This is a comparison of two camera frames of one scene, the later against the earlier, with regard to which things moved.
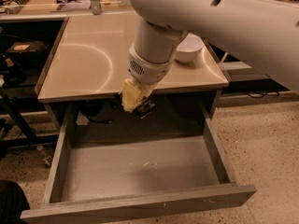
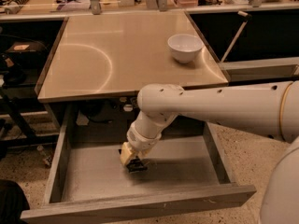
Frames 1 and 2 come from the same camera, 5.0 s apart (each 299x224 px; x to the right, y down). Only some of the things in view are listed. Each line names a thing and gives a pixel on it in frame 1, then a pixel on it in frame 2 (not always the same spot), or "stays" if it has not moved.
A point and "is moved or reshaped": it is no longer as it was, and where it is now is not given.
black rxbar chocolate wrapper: (144, 108) is moved or reshaped
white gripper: (147, 68) → (139, 141)
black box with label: (26, 54) stays
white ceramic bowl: (189, 49) stays
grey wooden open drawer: (105, 169) stays
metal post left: (94, 0) stays
